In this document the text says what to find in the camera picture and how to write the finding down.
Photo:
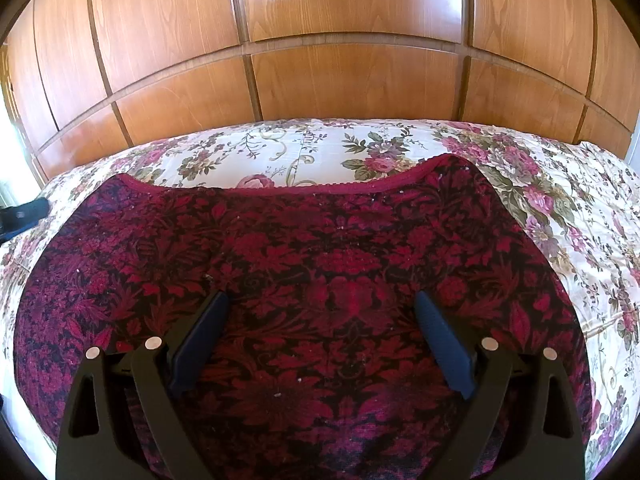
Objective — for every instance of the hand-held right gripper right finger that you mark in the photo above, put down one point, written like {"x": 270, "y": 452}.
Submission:
{"x": 445, "y": 345}

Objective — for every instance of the wooden wardrobe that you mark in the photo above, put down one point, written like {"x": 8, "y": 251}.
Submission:
{"x": 350, "y": 80}

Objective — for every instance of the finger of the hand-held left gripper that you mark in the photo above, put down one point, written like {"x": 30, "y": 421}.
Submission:
{"x": 22, "y": 215}

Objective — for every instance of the dark red floral garment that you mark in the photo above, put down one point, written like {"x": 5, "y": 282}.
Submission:
{"x": 320, "y": 260}

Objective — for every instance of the floral bedsheet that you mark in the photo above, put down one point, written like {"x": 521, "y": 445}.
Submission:
{"x": 320, "y": 152}

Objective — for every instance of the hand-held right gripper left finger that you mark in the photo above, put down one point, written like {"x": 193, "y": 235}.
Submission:
{"x": 200, "y": 340}

